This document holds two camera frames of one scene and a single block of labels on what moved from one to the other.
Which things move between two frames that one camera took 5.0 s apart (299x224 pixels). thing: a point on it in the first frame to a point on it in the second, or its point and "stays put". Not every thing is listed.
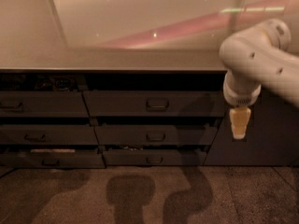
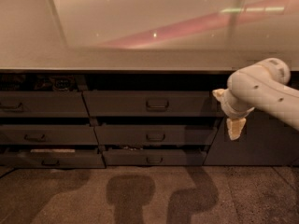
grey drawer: [156, 104] stays put
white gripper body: [241, 99] to [229, 108]
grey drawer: [48, 134] stays put
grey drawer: [153, 158] stays put
